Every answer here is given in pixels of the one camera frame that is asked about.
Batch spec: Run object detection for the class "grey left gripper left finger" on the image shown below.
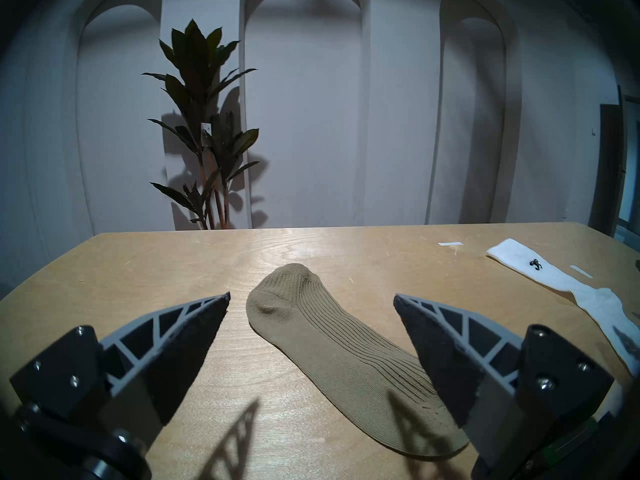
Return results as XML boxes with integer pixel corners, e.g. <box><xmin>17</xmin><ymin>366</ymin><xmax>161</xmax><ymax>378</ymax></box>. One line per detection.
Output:
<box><xmin>10</xmin><ymin>292</ymin><xmax>231</xmax><ymax>442</ymax></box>

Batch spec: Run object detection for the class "white sock with black logo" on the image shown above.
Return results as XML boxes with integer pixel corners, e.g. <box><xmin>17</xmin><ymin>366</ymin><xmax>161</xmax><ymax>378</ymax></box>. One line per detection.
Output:
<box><xmin>486</xmin><ymin>238</ymin><xmax>640</xmax><ymax>380</ymax></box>

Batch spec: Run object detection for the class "dark brown open door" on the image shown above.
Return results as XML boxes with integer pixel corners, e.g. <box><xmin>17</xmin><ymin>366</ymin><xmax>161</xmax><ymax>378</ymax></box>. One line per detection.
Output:
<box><xmin>589</xmin><ymin>85</ymin><xmax>629</xmax><ymax>238</ymax></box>

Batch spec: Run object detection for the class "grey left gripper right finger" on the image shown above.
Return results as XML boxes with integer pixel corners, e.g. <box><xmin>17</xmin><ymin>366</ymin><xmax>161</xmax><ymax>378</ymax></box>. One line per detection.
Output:
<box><xmin>394</xmin><ymin>293</ymin><xmax>614</xmax><ymax>477</ymax></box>

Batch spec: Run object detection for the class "tall potted leafy plant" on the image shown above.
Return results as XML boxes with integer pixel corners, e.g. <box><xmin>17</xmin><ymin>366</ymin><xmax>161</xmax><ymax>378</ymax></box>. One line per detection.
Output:
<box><xmin>141</xmin><ymin>19</ymin><xmax>262</xmax><ymax>231</ymax></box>

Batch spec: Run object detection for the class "olive green ribbed sock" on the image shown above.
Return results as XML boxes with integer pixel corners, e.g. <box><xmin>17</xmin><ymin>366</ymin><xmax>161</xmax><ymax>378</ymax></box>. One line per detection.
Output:
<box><xmin>246</xmin><ymin>263</ymin><xmax>471</xmax><ymax>459</ymax></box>

